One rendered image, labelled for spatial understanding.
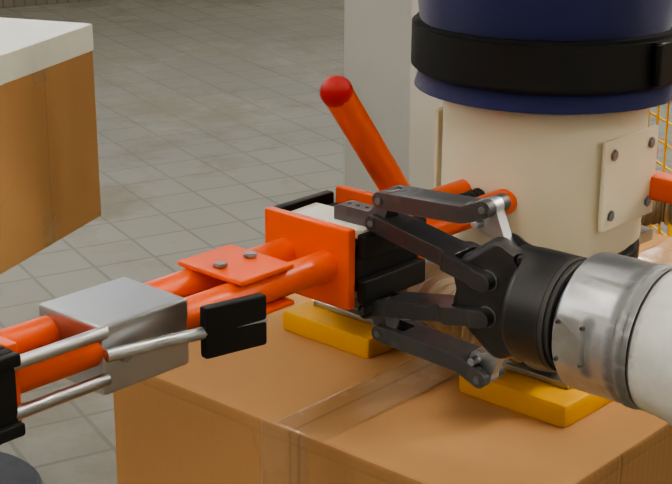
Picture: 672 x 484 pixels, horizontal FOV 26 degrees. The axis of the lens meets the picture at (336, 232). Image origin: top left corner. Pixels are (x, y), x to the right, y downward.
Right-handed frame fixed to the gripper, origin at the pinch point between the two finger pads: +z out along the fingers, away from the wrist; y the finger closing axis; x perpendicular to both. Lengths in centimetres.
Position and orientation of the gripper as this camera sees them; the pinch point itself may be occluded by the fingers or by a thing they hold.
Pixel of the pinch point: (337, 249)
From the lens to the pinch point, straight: 104.8
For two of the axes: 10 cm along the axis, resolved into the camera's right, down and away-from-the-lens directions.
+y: 0.0, 9.5, 3.2
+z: -7.6, -2.0, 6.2
